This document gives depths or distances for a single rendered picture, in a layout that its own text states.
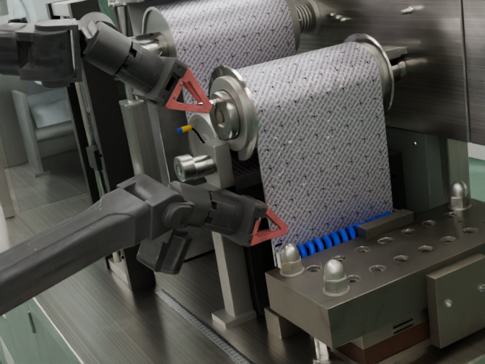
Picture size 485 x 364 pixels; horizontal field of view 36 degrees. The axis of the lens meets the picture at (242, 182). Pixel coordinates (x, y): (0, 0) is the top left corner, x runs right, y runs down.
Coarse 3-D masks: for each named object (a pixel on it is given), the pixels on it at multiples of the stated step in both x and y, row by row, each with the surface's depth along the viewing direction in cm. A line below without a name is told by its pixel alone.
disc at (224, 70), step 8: (216, 72) 115; (224, 72) 112; (232, 72) 110; (232, 80) 110; (240, 80) 108; (240, 88) 109; (248, 96) 108; (248, 104) 108; (248, 112) 109; (256, 120) 108; (256, 128) 108; (256, 136) 109; (248, 144) 112; (256, 144) 110; (232, 152) 117; (240, 152) 115; (248, 152) 112
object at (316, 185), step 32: (352, 128) 118; (384, 128) 121; (288, 160) 113; (320, 160) 116; (352, 160) 119; (384, 160) 122; (288, 192) 114; (320, 192) 117; (352, 192) 120; (384, 192) 124; (288, 224) 116; (320, 224) 119; (352, 224) 122
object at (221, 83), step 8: (368, 48) 121; (376, 56) 120; (216, 80) 114; (224, 80) 111; (384, 80) 120; (216, 88) 115; (224, 88) 112; (232, 88) 110; (384, 88) 120; (232, 96) 110; (240, 96) 109; (240, 104) 109; (240, 112) 110; (240, 120) 110; (248, 120) 109; (240, 128) 111; (248, 128) 110; (240, 136) 112; (248, 136) 111; (232, 144) 115; (240, 144) 113
